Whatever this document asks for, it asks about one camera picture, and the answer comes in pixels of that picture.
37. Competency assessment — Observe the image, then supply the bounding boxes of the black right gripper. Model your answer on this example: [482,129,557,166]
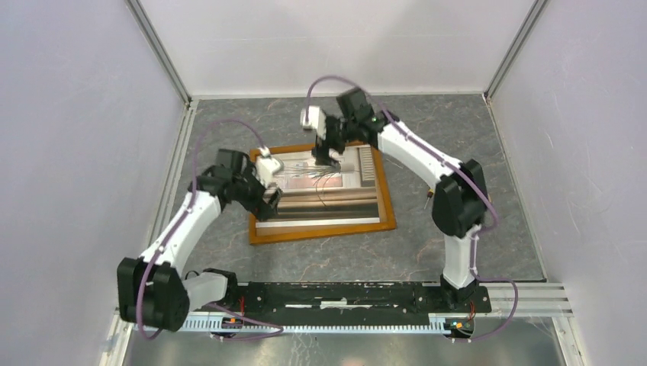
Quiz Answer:
[312,112,357,169]

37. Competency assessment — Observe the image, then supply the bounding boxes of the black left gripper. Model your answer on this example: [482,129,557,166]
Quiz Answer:
[231,162,282,222]

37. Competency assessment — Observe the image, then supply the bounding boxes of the wooden picture frame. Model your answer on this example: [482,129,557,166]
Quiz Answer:
[249,143,397,245]

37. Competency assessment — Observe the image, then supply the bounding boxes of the orange handled screwdriver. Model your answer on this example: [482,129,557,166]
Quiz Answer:
[423,189,434,210]

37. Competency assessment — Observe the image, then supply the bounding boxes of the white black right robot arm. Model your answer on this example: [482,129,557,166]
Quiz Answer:
[300,87,491,311]

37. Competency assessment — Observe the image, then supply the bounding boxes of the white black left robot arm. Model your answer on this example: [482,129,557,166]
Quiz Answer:
[117,148,284,332]

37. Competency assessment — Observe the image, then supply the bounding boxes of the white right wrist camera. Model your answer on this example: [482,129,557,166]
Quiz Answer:
[300,105,327,139]

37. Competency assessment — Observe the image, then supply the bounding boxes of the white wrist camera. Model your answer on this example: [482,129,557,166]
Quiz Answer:
[253,146,284,191]
[300,105,327,139]

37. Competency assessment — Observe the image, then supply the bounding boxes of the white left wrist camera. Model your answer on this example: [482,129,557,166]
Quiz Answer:
[253,146,284,191]

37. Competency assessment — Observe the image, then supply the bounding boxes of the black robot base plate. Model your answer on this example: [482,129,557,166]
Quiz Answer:
[189,281,492,328]

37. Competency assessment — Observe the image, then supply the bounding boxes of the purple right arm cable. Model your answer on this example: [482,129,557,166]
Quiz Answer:
[305,75,520,345]

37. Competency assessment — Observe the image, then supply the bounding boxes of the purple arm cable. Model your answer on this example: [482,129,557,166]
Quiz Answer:
[305,75,520,345]
[135,119,285,342]

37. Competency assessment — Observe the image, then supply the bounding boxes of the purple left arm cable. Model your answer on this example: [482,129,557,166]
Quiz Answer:
[135,119,285,342]

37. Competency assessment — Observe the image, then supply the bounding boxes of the aluminium rail frame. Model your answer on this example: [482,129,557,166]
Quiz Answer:
[117,88,574,348]

